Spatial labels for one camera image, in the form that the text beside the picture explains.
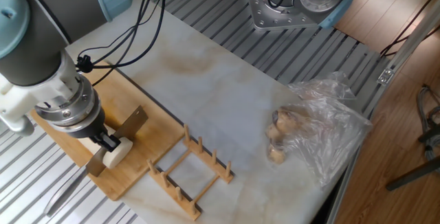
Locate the silver corner bracket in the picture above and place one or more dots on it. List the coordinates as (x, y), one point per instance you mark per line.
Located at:
(385, 76)

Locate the round white radish slice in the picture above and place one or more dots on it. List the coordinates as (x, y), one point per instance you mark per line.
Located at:
(118, 153)

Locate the aluminium frame rail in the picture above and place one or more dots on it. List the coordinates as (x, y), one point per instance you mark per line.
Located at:
(412, 38)

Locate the wooden peg rack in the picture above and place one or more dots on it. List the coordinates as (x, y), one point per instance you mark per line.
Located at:
(209, 162)

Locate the steel cleaver knife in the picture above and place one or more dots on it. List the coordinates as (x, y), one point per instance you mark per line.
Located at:
(132, 122)

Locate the white marble slab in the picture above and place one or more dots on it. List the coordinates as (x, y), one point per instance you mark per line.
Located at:
(223, 90)

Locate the clear plastic bag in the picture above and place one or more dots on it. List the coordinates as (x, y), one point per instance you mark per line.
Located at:
(326, 138)

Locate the black stand leg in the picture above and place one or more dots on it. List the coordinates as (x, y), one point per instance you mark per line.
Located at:
(412, 175)

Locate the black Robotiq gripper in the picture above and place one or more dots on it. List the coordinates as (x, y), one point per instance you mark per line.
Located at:
(87, 130)

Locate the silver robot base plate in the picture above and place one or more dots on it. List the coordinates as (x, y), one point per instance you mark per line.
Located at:
(261, 11)

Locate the wooden cutting board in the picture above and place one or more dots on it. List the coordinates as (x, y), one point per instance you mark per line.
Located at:
(154, 138)

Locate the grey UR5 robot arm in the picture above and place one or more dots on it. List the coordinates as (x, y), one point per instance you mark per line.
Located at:
(34, 62)

